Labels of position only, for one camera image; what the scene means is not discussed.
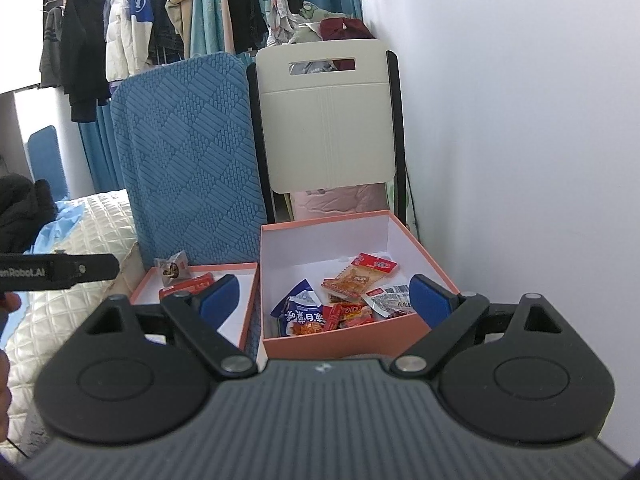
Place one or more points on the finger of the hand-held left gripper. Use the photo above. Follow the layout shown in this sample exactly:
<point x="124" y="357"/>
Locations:
<point x="90" y="266"/>

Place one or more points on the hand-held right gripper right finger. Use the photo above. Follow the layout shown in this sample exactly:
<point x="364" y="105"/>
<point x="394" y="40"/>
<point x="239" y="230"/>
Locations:
<point x="425" y="300"/>

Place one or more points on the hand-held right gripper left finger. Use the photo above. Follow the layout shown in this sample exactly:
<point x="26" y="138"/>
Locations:
<point x="220" y="300"/>

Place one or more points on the orange cardboard box lid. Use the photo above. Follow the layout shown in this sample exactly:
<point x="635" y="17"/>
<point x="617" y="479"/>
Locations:
<point x="235" y="280"/>

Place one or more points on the white packet with red label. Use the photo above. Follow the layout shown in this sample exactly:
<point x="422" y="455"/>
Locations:
<point x="387" y="301"/>

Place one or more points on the blue white snack packet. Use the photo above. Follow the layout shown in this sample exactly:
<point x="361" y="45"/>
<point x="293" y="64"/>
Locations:
<point x="297" y="307"/>

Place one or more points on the tan orange snack packet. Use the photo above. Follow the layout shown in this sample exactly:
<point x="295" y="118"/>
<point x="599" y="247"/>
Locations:
<point x="347" y="284"/>

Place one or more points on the red orange foil snack packet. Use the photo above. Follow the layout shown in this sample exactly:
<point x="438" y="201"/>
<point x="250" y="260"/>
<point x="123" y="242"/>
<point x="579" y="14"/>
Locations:
<point x="347" y="316"/>

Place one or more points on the orange cardboard box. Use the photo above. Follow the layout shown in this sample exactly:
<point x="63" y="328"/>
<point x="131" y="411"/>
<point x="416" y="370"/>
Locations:
<point x="325" y="245"/>

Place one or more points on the person's left hand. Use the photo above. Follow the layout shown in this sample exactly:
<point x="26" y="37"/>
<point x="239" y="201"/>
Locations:
<point x="12" y="302"/>

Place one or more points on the light blue bed sheet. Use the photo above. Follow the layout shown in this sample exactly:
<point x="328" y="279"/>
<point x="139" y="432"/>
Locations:
<point x="60" y="222"/>

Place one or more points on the clear brown candy packet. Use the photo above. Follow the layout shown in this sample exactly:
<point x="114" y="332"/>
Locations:
<point x="172" y="267"/>

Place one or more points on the black clothes pile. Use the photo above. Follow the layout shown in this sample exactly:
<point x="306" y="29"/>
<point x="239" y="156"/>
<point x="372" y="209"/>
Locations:
<point x="22" y="210"/>

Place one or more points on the blue padded chair back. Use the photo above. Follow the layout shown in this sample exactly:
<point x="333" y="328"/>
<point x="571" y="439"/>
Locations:
<point x="47" y="160"/>

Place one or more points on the pink bag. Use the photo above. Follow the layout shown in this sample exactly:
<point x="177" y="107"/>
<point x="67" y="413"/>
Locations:
<point x="340" y="202"/>

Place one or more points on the blue textured chair cushion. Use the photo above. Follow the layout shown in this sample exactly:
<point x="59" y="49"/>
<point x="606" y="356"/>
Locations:
<point x="190" y="160"/>

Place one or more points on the cream folding chair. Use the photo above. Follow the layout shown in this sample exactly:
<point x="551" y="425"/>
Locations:
<point x="330" y="130"/>

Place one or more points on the grey hanging jacket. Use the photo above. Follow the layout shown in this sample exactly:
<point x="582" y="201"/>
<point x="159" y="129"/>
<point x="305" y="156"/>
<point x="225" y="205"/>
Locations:
<point x="51" y="45"/>

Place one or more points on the white blue hanging jacket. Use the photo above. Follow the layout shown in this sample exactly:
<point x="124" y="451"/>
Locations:
<point x="127" y="20"/>

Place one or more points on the beige hanging garment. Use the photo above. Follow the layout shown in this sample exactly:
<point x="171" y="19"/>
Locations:
<point x="180" y="5"/>

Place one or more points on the dark red cloth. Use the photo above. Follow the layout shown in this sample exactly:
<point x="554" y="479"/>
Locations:
<point x="345" y="29"/>

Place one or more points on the hanging clothes rack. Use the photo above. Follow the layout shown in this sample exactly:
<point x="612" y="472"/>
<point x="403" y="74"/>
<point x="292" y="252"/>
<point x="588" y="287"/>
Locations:
<point x="210" y="5"/>

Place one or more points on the floral hanging clothes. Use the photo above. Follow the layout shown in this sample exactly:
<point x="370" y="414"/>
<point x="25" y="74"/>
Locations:
<point x="290" y="15"/>

